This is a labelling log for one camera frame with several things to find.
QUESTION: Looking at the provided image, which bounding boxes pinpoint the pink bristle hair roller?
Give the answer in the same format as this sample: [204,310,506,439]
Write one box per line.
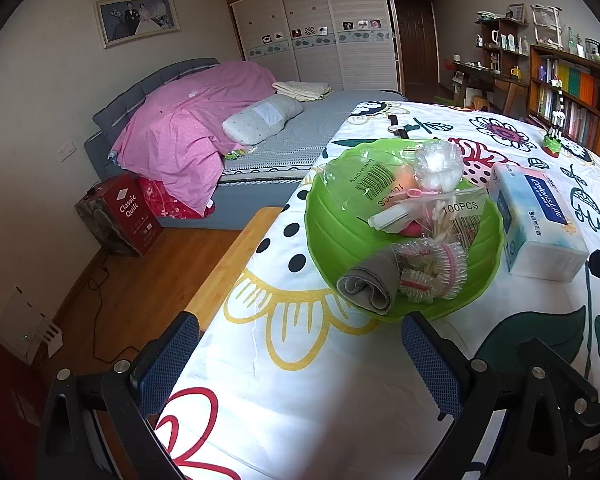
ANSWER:
[393,237,468,304]

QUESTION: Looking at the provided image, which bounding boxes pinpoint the pink foam hair roller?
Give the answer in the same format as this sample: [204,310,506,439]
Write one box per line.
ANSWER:
[399,221,422,237]

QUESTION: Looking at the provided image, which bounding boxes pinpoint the green leaf plastic bowl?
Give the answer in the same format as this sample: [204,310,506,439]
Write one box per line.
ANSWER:
[304,138,504,322]

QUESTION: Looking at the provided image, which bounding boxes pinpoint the bag of cotton balls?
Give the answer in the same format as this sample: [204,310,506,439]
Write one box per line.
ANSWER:
[414,140,464,193]

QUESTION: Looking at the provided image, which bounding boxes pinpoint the cotton swab plastic bag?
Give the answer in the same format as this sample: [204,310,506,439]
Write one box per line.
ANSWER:
[422,188,486,250]

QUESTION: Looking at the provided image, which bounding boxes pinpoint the orange makeup sponge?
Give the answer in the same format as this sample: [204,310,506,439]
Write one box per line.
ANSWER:
[391,165,418,193]

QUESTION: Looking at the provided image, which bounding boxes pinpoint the tissue pack blue label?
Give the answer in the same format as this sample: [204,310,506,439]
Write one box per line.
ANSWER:
[489,164,588,283]

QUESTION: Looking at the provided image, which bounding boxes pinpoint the floral white tablecloth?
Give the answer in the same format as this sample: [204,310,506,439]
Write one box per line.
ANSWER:
[156,101,600,479]

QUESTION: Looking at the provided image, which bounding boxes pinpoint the zebra giraffe toy figure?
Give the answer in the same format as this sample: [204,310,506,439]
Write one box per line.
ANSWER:
[542,79,566,158]

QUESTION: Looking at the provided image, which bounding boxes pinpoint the white floor device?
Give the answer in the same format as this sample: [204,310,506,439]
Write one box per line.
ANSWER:
[0,287,64,365]

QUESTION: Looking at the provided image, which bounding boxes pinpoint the red quilt box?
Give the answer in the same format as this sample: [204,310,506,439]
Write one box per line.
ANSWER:
[74,172,162,257]

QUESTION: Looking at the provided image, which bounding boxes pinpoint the wooden bookshelf with books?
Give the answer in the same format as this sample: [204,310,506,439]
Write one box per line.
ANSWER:
[528,46,600,162]

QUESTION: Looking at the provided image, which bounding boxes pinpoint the wooden side desk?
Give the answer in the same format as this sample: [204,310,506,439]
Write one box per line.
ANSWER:
[445,60,529,116]

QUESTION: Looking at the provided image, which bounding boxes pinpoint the pink duvet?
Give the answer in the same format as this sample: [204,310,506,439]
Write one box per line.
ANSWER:
[111,61,275,214]

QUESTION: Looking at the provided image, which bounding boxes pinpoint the small wooden shelf unit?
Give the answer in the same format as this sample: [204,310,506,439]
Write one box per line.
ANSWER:
[476,15,529,80]

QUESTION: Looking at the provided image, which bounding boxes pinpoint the grey bed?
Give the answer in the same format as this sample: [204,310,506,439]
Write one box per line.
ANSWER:
[84,58,405,231]

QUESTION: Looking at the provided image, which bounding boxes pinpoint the white dotted pillow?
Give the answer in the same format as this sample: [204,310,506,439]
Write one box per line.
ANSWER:
[222,94,303,146]

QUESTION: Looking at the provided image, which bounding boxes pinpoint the folded cream blanket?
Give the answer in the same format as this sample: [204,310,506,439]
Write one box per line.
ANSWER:
[272,81,332,102]

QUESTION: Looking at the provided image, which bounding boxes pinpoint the dark wooden door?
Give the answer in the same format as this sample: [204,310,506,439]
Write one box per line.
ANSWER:
[393,0,439,102]

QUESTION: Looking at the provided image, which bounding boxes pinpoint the framed wedding photo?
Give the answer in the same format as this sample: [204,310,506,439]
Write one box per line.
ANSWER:
[94,0,181,49]

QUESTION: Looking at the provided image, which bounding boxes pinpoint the white sliding wardrobe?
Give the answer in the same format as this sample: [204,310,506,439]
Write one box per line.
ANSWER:
[226,0,401,91]

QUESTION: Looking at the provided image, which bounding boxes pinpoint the brown strap wristwatch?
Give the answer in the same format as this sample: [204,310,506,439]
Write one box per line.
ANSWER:
[388,114,408,139]

